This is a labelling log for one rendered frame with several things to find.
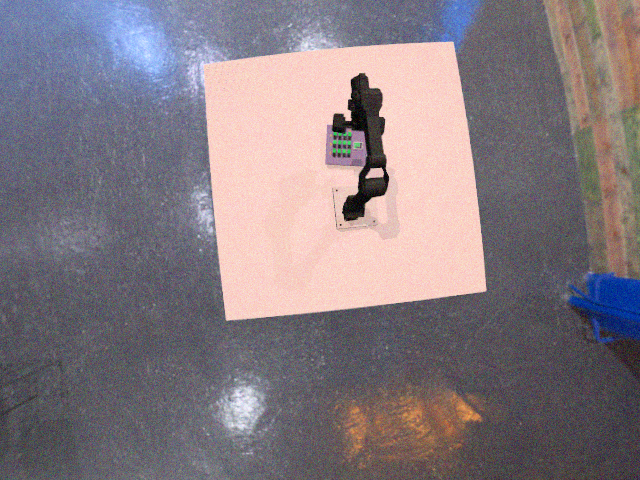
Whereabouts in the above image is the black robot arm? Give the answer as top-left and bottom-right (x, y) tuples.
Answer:
(342, 73), (389, 221)

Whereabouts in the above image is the purple switch panel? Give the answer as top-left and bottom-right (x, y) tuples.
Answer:
(325, 125), (366, 167)

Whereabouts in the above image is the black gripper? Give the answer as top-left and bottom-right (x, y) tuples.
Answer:
(332, 113), (385, 135)

